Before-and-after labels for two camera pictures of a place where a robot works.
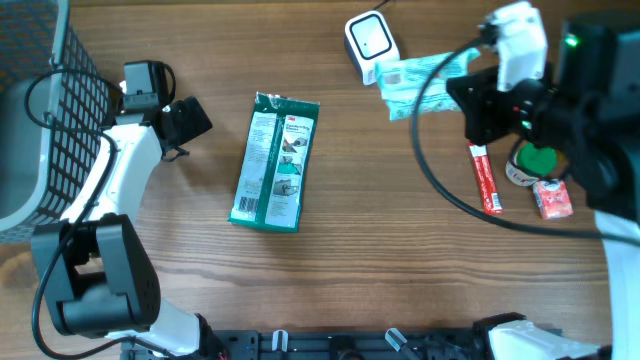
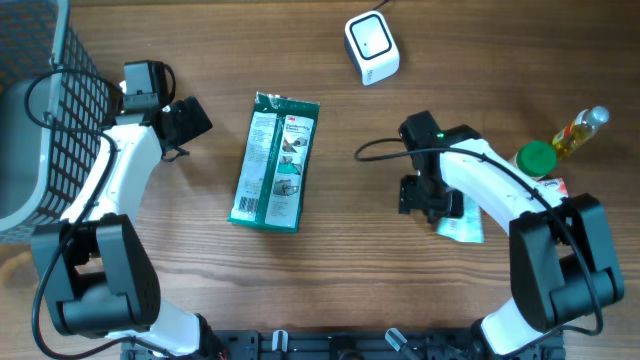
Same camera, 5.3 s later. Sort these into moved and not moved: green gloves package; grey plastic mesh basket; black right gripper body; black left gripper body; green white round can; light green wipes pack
Moved: black right gripper body; light green wipes pack
Not moved: black left gripper body; grey plastic mesh basket; green white round can; green gloves package
